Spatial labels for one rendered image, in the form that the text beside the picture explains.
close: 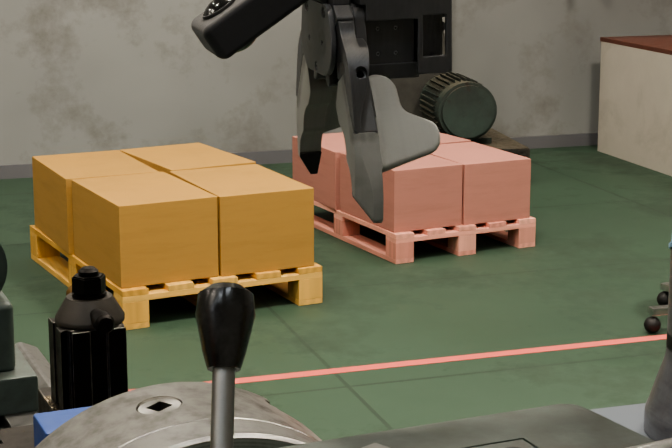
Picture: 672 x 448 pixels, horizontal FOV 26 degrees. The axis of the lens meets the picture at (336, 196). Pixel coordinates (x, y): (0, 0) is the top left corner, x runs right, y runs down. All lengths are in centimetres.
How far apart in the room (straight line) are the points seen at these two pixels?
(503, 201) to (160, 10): 280
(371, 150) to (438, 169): 565
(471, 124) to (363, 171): 730
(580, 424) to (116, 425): 33
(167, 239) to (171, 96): 322
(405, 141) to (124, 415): 32
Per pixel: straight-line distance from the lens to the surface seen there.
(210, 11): 92
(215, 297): 76
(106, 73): 864
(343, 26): 91
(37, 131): 863
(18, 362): 224
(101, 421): 109
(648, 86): 891
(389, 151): 90
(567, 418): 102
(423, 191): 652
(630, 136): 912
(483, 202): 669
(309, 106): 100
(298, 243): 578
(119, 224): 550
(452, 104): 814
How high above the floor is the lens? 160
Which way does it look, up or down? 12 degrees down
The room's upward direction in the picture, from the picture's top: straight up
